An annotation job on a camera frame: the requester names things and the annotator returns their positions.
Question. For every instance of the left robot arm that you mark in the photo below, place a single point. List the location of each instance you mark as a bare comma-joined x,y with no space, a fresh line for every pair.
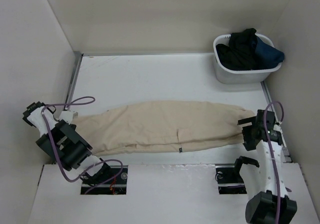
59,139

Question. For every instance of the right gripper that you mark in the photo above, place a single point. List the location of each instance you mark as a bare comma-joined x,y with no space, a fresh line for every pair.
249,143

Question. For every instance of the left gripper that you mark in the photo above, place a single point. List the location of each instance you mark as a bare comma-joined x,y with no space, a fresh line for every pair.
72,125

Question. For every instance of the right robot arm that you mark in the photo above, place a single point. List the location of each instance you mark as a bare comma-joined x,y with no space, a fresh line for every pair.
268,199

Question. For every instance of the white laundry basket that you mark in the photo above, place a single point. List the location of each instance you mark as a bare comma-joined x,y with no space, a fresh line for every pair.
227,76

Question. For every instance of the black garment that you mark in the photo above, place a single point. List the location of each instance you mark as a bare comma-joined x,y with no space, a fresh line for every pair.
239,54

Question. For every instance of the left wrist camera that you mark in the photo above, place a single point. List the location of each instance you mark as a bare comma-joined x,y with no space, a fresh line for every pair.
68,115

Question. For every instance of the beige trousers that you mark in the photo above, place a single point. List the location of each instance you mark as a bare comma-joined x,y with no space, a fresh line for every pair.
166,126

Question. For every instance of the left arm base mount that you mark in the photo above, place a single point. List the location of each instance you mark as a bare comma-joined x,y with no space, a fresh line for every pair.
105,181

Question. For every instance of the dark blue garment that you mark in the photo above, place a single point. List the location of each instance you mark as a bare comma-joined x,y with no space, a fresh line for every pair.
266,56

